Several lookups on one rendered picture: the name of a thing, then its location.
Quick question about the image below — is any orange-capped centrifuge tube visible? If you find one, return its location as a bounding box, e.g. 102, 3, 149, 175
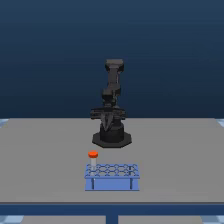
88, 150, 99, 190

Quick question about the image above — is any blue tube rack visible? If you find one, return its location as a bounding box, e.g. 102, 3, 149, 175
84, 163, 141, 192

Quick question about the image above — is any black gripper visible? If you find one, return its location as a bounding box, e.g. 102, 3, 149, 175
90, 106, 127, 132

